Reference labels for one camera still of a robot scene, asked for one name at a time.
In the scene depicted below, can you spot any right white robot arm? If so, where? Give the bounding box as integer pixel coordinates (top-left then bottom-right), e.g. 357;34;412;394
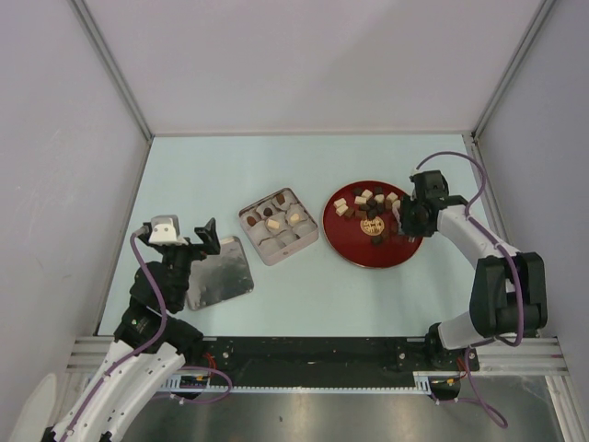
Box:
398;170;549;369

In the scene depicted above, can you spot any white slotted cable duct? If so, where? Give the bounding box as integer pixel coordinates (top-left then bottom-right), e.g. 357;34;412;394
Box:
156;370;461;395

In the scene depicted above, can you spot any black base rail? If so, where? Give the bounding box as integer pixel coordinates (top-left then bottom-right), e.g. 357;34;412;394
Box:
188;336;479;390

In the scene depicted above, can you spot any silver tin lid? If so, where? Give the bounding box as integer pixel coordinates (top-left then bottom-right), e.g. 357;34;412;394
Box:
186;236;254;311

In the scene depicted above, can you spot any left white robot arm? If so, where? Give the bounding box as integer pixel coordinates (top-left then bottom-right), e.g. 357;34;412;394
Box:
43;215;221;441

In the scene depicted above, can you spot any red round plate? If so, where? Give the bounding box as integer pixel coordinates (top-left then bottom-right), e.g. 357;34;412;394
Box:
321;180;422;269

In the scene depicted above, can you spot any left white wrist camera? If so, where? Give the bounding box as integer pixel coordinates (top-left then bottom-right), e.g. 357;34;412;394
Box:
140;215;189;246

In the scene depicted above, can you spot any pink chocolate tin box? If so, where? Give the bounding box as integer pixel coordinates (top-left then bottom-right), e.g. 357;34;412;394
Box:
238;188;318;266

